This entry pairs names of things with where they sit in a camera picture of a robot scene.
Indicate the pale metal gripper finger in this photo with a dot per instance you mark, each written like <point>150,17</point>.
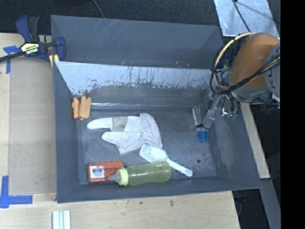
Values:
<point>196,116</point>
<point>209,119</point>

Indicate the small blue cap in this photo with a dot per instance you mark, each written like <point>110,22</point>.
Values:
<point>202,136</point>

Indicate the white plastic scoop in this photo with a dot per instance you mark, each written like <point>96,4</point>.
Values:
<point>156,154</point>

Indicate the white work glove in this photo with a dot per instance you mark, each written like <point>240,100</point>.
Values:
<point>140,131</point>

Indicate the yellow-green baby bottle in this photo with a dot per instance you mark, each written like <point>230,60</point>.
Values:
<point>147,174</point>

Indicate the grey metal bin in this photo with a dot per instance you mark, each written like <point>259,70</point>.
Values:
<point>133,42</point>

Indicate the orange box with barcode label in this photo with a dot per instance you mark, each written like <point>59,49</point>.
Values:
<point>102,172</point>

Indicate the orange and tan sponge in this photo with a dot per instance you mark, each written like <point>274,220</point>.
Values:
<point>84,107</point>

